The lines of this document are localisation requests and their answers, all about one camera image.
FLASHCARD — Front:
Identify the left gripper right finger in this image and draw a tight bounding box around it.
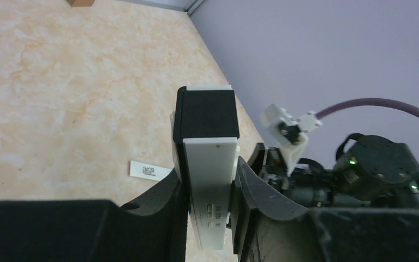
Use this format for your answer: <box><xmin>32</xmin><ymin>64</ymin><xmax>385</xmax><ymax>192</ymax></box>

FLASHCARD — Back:
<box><xmin>231</xmin><ymin>158</ymin><xmax>419</xmax><ymax>261</ymax></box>

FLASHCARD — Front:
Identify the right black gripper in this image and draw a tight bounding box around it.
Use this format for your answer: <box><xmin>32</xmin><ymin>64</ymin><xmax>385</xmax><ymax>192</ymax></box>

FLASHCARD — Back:
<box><xmin>248</xmin><ymin>142</ymin><xmax>339</xmax><ymax>207</ymax></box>

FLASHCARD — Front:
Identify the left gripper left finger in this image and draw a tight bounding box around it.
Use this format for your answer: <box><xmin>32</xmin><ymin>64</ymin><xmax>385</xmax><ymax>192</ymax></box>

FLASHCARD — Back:
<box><xmin>0</xmin><ymin>171</ymin><xmax>188</xmax><ymax>261</ymax></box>

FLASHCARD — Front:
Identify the white remote battery cover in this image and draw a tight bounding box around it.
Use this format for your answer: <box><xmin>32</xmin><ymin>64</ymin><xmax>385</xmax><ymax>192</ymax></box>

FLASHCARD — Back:
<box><xmin>129</xmin><ymin>160</ymin><xmax>171</xmax><ymax>181</ymax></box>

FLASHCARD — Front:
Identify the white remote control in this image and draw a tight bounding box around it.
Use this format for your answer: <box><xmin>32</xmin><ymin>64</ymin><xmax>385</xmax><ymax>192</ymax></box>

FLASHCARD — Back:
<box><xmin>170</xmin><ymin>85</ymin><xmax>240</xmax><ymax>251</ymax></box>

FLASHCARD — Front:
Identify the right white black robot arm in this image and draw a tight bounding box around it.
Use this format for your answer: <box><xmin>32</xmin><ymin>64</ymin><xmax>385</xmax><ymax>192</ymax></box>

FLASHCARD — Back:
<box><xmin>248</xmin><ymin>133</ymin><xmax>419</xmax><ymax>209</ymax></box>

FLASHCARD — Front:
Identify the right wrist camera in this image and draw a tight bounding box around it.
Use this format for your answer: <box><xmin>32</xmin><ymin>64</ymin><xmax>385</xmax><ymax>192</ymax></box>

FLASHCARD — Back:
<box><xmin>261</xmin><ymin>104</ymin><xmax>322</xmax><ymax>176</ymax></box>

